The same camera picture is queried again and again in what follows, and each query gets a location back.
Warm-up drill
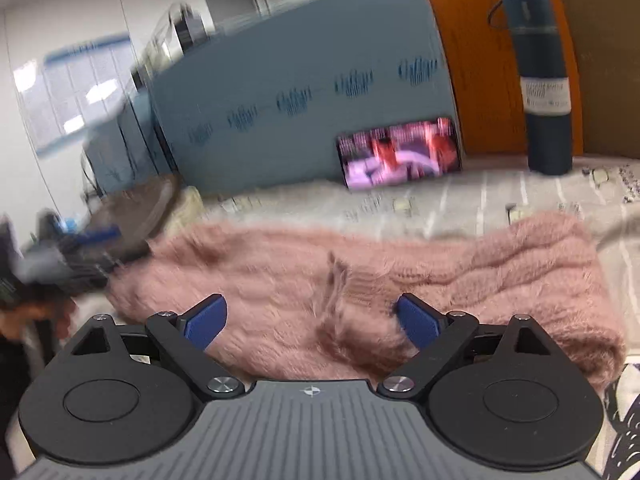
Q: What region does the black smartphone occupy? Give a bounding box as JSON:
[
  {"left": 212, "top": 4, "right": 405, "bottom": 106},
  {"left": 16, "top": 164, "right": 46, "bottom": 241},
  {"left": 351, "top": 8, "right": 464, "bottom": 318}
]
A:
[{"left": 335, "top": 116, "right": 464, "bottom": 191}]

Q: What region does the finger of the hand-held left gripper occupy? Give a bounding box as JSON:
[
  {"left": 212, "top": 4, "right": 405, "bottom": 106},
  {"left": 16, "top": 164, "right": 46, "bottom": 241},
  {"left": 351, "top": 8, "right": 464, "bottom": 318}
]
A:
[{"left": 57, "top": 224, "right": 153, "bottom": 286}]

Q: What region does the dark blue vacuum bottle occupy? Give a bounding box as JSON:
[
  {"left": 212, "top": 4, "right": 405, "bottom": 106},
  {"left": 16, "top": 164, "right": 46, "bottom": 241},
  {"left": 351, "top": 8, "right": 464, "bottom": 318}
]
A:
[{"left": 487, "top": 0, "right": 575, "bottom": 177}]

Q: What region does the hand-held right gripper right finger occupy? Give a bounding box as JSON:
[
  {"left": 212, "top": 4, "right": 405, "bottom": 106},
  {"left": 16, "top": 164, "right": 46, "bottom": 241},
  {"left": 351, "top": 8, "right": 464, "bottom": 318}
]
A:
[{"left": 376, "top": 293, "right": 560, "bottom": 396}]

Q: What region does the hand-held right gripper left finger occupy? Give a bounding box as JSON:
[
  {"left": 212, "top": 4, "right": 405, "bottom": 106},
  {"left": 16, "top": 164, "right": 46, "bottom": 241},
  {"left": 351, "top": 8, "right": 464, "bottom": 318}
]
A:
[{"left": 64, "top": 293, "right": 247, "bottom": 395}]

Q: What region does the large brown cardboard box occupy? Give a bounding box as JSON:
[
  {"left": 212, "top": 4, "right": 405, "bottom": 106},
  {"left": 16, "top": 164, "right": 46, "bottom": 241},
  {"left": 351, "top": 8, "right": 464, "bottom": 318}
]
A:
[{"left": 552, "top": 0, "right": 640, "bottom": 157}]

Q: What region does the pink knitted sweater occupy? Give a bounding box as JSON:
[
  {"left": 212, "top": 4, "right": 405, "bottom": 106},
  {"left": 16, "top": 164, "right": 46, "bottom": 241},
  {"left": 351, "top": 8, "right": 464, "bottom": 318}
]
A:
[{"left": 106, "top": 209, "right": 629, "bottom": 392}]

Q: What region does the printed tablecloth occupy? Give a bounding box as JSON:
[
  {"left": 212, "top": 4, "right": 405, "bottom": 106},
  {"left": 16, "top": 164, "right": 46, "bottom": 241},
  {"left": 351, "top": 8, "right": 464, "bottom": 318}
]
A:
[{"left": 162, "top": 154, "right": 640, "bottom": 480}]

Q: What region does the blue-grey cardboard box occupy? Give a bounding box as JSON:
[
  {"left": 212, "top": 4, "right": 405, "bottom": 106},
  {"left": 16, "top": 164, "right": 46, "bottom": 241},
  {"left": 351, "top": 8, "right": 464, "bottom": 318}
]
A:
[{"left": 149, "top": 0, "right": 467, "bottom": 197}]

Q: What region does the orange cardboard box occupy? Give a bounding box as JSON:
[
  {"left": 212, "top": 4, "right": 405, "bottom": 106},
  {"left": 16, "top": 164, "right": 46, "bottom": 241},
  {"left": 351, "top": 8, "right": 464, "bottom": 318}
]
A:
[{"left": 421, "top": 0, "right": 585, "bottom": 157}]

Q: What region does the white wall board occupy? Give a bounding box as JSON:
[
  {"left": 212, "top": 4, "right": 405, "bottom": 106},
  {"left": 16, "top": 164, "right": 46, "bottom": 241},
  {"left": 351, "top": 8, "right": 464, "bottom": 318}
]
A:
[{"left": 14, "top": 32, "right": 137, "bottom": 157}]

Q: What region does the round brown table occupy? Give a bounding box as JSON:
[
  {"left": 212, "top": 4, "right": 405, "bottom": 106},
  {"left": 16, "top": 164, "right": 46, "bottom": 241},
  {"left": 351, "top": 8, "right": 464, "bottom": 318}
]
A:
[{"left": 84, "top": 174, "right": 182, "bottom": 262}]

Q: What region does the person's left hand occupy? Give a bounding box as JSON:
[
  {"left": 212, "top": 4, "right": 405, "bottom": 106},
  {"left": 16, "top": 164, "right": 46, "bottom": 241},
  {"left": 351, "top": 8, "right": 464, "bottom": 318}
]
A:
[{"left": 0, "top": 299, "right": 77, "bottom": 342}]

